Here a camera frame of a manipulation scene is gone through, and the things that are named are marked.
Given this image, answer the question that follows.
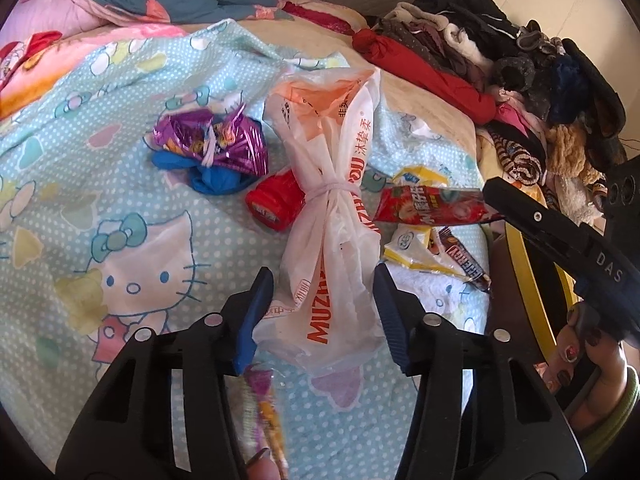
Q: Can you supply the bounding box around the white fleece garment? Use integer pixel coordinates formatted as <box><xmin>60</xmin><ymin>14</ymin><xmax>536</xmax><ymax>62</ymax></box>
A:
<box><xmin>442</xmin><ymin>22</ymin><xmax>493</xmax><ymax>61</ymax></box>

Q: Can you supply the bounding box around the red rolled cloth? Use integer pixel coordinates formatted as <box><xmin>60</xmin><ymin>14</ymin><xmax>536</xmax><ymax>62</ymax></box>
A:
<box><xmin>352</xmin><ymin>27</ymin><xmax>501</xmax><ymax>126</ymax></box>

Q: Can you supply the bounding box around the black fuzzy garment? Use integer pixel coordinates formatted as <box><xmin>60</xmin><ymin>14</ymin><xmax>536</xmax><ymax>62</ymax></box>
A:
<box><xmin>565</xmin><ymin>37</ymin><xmax>628</xmax><ymax>171</ymax></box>

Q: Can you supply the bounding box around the tan fuzzy garment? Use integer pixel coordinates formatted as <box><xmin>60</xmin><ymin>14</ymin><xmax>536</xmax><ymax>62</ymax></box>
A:
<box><xmin>545</xmin><ymin>122</ymin><xmax>608</xmax><ymax>196</ymax></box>

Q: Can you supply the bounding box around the black jacket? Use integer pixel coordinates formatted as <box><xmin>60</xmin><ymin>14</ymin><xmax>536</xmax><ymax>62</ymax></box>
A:
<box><xmin>415</xmin><ymin>0</ymin><xmax>521</xmax><ymax>41</ymax></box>

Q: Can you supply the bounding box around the red floral cloth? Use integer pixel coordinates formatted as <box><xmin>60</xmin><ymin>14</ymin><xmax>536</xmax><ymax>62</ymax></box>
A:
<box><xmin>0</xmin><ymin>30</ymin><xmax>66</xmax><ymax>91</ymax></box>

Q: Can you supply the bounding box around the large yellow white wrapper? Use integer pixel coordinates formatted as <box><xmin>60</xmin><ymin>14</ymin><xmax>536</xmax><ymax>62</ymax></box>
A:
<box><xmin>382</xmin><ymin>224</ymin><xmax>468</xmax><ymax>278</ymax></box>

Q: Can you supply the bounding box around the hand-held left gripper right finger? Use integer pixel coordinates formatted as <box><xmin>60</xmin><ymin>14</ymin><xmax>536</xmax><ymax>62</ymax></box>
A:
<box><xmin>372</xmin><ymin>262</ymin><xmax>588</xmax><ymax>480</ymax></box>

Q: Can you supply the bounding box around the small yellow white wrapper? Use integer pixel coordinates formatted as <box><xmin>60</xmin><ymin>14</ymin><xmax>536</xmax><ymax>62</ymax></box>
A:
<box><xmin>391</xmin><ymin>165</ymin><xmax>453</xmax><ymax>191</ymax></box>

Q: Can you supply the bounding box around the beige garment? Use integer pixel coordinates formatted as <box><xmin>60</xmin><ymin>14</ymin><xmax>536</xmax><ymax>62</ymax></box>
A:
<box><xmin>380</xmin><ymin>2</ymin><xmax>451</xmax><ymax>36</ymax></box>

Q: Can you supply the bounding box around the pink garment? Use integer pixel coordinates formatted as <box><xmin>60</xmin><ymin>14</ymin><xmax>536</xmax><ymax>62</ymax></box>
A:
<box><xmin>492</xmin><ymin>100</ymin><xmax>546</xmax><ymax>146</ymax></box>

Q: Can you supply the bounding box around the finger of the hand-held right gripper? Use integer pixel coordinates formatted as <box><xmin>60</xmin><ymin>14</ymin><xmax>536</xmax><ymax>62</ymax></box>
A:
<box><xmin>482</xmin><ymin>176</ymin><xmax>607</xmax><ymax>267</ymax></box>

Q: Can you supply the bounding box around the grey fleece slipper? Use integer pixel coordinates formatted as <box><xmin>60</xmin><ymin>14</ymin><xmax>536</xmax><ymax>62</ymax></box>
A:
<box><xmin>516</xmin><ymin>19</ymin><xmax>557</xmax><ymax>53</ymax></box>

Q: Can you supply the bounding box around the yellow rimmed black bin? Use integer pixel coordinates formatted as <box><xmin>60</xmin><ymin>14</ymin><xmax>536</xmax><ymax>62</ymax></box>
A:
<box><xmin>490</xmin><ymin>220</ymin><xmax>576</xmax><ymax>366</ymax></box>

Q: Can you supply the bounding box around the red box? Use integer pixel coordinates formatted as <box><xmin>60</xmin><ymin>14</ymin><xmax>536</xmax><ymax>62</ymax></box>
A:
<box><xmin>245</xmin><ymin>170</ymin><xmax>307</xmax><ymax>233</ymax></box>

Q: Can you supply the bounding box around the dark blue fuzzy garment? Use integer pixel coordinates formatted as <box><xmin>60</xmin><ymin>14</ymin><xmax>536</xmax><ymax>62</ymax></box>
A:
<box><xmin>547</xmin><ymin>52</ymin><xmax>586</xmax><ymax>126</ymax></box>

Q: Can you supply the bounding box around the pink cartoon blanket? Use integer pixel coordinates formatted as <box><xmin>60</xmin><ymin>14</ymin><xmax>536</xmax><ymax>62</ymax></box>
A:
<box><xmin>0</xmin><ymin>22</ymin><xmax>188</xmax><ymax>121</ymax></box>

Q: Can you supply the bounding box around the brown striped garment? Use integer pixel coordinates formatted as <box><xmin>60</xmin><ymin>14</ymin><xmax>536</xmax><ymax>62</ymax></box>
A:
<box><xmin>487</xmin><ymin>127</ymin><xmax>548</xmax><ymax>183</ymax></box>

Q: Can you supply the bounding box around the brown chocolate bar wrapper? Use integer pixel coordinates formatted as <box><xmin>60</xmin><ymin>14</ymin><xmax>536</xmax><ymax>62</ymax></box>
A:
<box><xmin>436</xmin><ymin>226</ymin><xmax>493</xmax><ymax>295</ymax></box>

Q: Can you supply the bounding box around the blue glove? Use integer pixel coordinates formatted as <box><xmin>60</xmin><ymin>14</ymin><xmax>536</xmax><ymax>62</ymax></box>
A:
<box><xmin>151</xmin><ymin>150</ymin><xmax>262</xmax><ymax>196</ymax></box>

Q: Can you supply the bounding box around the dark dotted garment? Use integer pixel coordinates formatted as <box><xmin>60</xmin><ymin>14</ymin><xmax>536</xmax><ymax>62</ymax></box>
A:
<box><xmin>375</xmin><ymin>17</ymin><xmax>493</xmax><ymax>93</ymax></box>

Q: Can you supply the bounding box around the person's left hand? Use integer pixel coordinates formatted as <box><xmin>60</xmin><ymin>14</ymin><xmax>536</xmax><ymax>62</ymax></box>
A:
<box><xmin>245</xmin><ymin>447</ymin><xmax>283</xmax><ymax>480</ymax></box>

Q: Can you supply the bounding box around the grey speckled garment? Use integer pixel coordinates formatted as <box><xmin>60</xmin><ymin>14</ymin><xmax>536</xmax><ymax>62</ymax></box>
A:
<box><xmin>492</xmin><ymin>55</ymin><xmax>551</xmax><ymax>111</ymax></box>

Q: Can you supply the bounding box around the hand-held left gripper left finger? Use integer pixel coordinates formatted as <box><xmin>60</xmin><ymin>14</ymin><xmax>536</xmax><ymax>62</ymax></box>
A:
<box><xmin>55</xmin><ymin>266</ymin><xmax>276</xmax><ymax>480</ymax></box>

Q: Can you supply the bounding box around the purple orange candy wrapper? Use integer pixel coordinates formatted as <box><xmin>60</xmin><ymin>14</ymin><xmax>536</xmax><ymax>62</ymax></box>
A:
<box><xmin>244</xmin><ymin>365</ymin><xmax>292</xmax><ymax>480</ymax></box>

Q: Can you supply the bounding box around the red snack packet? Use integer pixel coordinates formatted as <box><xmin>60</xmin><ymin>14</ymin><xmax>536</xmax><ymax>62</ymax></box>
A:
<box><xmin>372</xmin><ymin>185</ymin><xmax>507</xmax><ymax>226</ymax></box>

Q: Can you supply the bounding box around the purple foil wrapper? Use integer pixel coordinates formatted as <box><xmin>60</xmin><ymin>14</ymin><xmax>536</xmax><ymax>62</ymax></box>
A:
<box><xmin>154</xmin><ymin>102</ymin><xmax>269</xmax><ymax>177</ymax></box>

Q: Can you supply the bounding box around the person's right hand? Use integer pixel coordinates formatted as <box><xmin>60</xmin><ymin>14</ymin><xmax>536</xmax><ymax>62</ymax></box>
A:
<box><xmin>545</xmin><ymin>305</ymin><xmax>633</xmax><ymax>421</ymax></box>

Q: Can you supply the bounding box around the red lace cloth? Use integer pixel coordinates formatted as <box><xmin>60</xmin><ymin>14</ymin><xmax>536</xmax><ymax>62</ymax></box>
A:
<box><xmin>277</xmin><ymin>0</ymin><xmax>371</xmax><ymax>36</ymax></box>

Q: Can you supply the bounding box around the light blue cartoon cat sheet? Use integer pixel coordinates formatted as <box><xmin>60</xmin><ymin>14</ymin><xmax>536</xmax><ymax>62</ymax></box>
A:
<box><xmin>0</xmin><ymin>19</ymin><xmax>488</xmax><ymax>466</ymax></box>

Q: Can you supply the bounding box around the cream plush cloth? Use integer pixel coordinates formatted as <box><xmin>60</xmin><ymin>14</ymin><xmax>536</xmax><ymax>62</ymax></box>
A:
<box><xmin>557</xmin><ymin>180</ymin><xmax>608</xmax><ymax>226</ymax></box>

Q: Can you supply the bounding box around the white plastic bag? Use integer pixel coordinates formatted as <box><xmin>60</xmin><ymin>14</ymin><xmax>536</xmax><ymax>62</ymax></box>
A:
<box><xmin>252</xmin><ymin>65</ymin><xmax>388</xmax><ymax>376</ymax></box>

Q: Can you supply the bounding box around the person's right forearm green sleeve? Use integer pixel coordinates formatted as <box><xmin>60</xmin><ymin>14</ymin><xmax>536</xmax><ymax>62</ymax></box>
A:
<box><xmin>570</xmin><ymin>365</ymin><xmax>640</xmax><ymax>456</ymax></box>

